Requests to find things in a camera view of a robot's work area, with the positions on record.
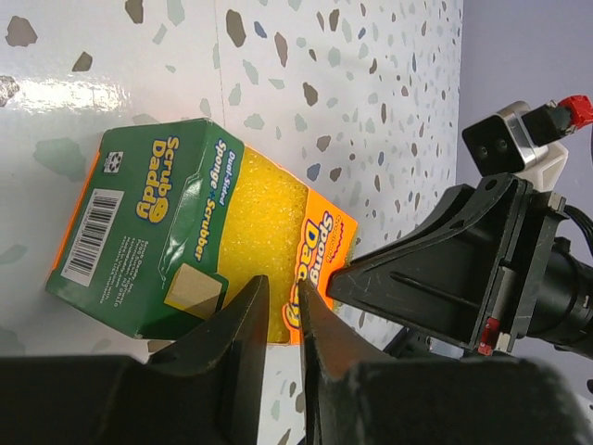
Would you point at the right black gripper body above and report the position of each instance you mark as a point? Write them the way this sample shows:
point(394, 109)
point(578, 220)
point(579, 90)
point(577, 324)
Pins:
point(546, 291)

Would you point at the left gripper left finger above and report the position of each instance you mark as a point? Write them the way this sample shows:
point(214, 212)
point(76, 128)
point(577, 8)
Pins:
point(204, 388)

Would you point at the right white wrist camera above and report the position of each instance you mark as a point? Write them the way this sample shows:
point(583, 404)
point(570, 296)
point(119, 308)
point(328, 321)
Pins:
point(526, 141)

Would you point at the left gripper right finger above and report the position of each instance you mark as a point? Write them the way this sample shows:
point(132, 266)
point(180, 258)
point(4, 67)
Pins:
point(357, 394)

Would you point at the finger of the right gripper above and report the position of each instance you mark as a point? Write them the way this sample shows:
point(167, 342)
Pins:
point(440, 278)

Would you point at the orange yellow sponge box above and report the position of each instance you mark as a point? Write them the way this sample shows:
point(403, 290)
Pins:
point(173, 221)

